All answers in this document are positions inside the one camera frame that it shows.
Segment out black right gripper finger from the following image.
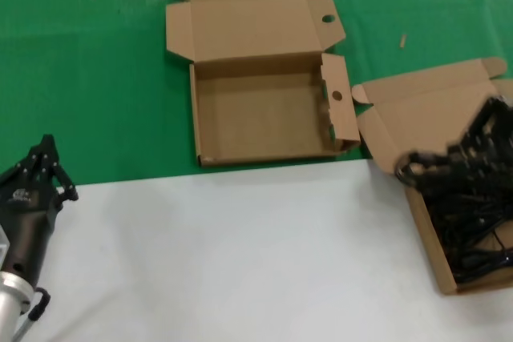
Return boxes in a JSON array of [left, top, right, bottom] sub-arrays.
[[464, 95, 513, 139], [448, 133, 513, 167]]

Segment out tangled black cables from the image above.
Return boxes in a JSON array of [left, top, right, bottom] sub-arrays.
[[424, 197, 513, 283]]

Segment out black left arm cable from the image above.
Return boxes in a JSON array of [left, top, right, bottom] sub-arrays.
[[26, 286, 52, 324]]

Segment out plain open cardboard box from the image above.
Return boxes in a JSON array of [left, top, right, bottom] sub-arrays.
[[351, 57, 513, 295]]

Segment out cardboard box with round holes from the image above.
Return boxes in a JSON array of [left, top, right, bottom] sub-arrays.
[[164, 0, 361, 167]]

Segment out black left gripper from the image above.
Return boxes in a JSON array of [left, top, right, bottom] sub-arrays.
[[0, 135, 79, 279]]

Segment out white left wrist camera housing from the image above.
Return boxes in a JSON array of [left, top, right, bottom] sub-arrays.
[[0, 226, 10, 265]]

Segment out black power cable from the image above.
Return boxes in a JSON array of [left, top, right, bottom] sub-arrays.
[[394, 148, 513, 207]]

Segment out green table cloth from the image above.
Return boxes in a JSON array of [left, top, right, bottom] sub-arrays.
[[0, 0, 513, 193]]

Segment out grey sleeved left arm cable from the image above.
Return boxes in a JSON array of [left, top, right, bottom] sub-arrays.
[[11, 316, 35, 342]]

